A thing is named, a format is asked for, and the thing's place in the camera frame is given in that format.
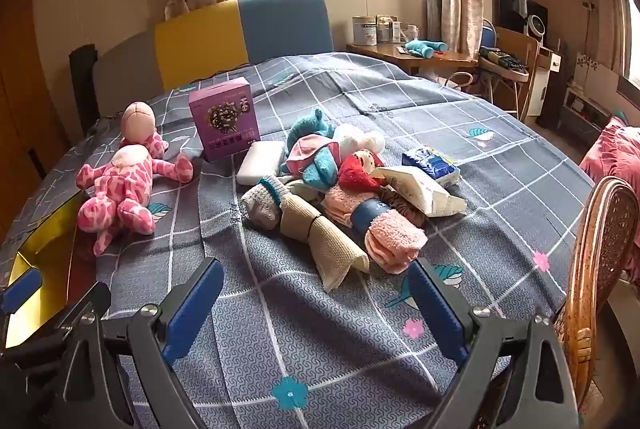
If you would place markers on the blue and white tissue pack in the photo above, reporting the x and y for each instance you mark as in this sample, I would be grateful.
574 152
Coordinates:
432 164

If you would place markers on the brown striped cloth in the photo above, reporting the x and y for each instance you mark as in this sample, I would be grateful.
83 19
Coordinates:
400 206

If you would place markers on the black rolled mat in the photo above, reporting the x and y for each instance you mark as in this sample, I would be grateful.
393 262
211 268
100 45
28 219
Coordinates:
82 79

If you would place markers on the grey knit sock bundle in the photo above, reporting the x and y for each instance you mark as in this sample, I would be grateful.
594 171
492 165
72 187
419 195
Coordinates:
262 206

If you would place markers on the small teal plush toy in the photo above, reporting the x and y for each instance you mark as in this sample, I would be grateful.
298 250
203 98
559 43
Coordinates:
422 46

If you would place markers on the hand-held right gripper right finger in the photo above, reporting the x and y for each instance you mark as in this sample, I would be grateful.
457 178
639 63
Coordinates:
440 314

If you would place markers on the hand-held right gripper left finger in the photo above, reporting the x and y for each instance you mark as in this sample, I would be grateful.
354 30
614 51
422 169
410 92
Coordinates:
192 309

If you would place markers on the blue plush toy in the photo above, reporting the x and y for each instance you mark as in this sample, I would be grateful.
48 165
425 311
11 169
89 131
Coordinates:
312 126

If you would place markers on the black monitor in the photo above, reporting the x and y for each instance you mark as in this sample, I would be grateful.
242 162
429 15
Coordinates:
512 9

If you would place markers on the pink spotted plush giraffe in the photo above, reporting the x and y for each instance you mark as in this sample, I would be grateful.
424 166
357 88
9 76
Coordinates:
125 189

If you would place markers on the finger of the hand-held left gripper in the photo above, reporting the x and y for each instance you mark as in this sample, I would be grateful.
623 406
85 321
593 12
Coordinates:
20 289
45 341

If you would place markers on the grey yellow blue headboard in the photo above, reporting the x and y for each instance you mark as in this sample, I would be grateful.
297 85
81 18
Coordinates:
200 39

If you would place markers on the white plastic bag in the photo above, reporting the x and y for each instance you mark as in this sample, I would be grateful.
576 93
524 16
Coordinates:
360 140

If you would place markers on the pink fluffy towel roll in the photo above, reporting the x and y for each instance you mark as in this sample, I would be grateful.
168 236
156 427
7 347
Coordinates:
380 229

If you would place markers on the grey checked bedsheet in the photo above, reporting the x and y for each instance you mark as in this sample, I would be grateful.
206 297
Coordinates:
325 334

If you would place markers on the white cabinet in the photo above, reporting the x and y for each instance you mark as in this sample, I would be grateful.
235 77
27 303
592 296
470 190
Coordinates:
542 79

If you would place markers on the white jar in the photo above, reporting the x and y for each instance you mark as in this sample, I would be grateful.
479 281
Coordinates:
407 31

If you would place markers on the pink cloth hat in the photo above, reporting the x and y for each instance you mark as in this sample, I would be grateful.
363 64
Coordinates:
307 151

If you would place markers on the wooden chair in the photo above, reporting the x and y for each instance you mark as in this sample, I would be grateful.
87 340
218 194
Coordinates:
520 46

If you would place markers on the teal knit cloth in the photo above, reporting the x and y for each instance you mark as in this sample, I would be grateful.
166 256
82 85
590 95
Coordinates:
322 169

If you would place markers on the white soap bar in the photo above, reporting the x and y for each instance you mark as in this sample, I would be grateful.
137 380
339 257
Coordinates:
260 161

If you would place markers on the red plush strawberry sock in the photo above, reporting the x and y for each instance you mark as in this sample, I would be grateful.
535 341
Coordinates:
355 176

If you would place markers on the wooden wardrobe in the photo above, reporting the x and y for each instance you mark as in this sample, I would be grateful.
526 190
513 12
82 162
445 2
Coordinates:
20 84

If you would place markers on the beige knit cloth bundle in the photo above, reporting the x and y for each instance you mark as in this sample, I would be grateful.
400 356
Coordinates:
325 244

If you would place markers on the purple cardboard box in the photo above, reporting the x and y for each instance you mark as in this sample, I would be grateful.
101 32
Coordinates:
225 119

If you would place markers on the rattan chair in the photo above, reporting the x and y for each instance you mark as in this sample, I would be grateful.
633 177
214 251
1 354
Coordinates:
595 254

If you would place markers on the gold tin box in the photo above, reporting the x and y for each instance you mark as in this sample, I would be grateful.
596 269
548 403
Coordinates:
45 254

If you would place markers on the white round fan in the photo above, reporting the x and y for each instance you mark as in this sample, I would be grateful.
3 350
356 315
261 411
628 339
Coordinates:
537 26

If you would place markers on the white wet wipes pack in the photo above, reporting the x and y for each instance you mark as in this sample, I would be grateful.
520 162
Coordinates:
420 191

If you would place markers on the pink blanket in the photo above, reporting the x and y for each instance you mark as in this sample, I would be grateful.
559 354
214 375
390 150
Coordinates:
612 154

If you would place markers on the wooden side table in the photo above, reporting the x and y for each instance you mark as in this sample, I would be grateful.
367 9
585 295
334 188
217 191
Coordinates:
415 59

